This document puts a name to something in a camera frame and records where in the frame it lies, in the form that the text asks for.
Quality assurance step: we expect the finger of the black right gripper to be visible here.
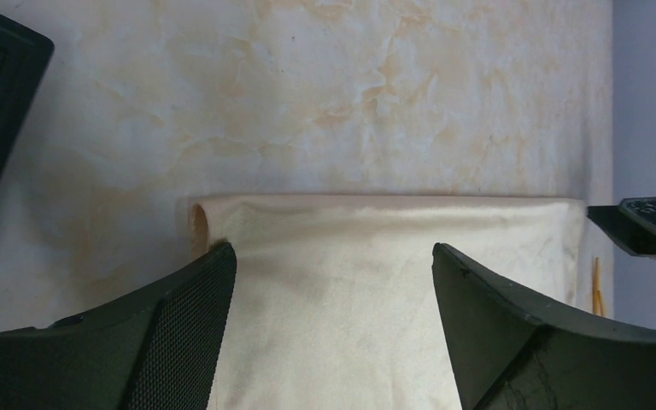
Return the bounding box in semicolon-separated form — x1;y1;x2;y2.
586;196;656;261

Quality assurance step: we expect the orange cloth napkin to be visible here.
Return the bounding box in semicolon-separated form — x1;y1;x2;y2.
190;195;584;409

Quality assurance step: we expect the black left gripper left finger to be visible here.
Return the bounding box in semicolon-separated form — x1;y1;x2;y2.
0;242;237;409

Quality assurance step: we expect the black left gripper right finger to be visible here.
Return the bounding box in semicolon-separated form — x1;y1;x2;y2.
432;243;656;409

